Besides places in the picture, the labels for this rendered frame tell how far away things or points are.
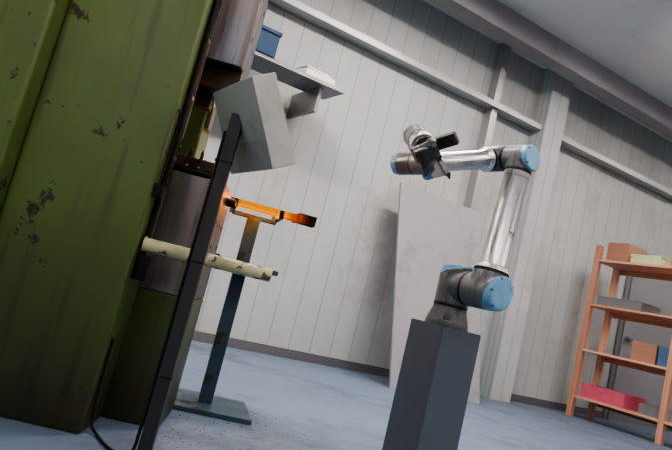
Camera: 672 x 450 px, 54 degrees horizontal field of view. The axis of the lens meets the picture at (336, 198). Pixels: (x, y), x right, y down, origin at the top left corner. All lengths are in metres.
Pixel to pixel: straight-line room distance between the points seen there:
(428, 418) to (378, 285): 3.70
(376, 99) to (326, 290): 1.91
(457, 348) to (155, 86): 1.61
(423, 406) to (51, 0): 2.04
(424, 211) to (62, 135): 4.53
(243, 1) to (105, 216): 1.00
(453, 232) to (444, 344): 3.80
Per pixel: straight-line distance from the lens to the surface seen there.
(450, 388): 2.90
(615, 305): 8.02
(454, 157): 2.81
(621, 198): 9.07
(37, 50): 2.32
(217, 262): 2.24
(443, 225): 6.49
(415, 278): 6.09
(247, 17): 2.66
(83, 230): 2.26
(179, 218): 2.50
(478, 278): 2.81
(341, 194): 6.17
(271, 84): 1.98
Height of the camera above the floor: 0.59
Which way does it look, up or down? 9 degrees up
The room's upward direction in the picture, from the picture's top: 14 degrees clockwise
